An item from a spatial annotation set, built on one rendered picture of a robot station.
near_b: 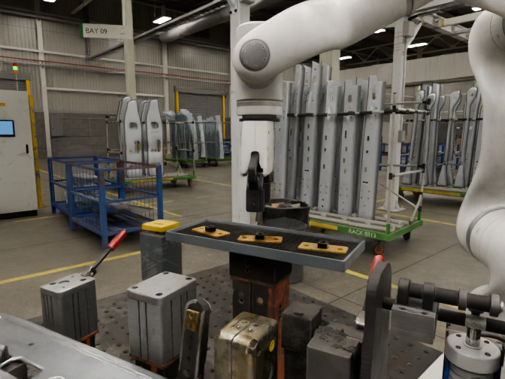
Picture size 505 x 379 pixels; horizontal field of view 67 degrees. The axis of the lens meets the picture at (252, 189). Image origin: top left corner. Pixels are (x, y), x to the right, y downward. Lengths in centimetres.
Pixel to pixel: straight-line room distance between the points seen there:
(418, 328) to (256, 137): 38
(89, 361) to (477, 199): 76
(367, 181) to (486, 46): 403
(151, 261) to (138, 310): 23
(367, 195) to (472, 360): 432
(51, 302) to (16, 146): 623
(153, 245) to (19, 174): 626
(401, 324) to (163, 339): 36
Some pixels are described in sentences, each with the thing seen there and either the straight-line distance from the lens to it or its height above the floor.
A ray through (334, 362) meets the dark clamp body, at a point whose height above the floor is 107.
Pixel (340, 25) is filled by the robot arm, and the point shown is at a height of 153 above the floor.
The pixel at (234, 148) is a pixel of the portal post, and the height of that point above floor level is 118.
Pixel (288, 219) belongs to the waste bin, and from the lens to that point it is 329.
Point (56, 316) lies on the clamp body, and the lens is 87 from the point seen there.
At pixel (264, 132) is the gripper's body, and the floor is 136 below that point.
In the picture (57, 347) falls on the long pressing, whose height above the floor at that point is 100.
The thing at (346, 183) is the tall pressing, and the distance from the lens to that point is 494.
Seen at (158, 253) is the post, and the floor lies 110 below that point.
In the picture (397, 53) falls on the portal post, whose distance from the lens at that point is 713.
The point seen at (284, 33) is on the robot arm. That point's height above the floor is 151.
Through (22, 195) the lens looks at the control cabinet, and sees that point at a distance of 711.
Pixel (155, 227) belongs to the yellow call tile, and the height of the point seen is 116.
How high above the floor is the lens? 136
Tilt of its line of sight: 9 degrees down
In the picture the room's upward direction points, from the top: straight up
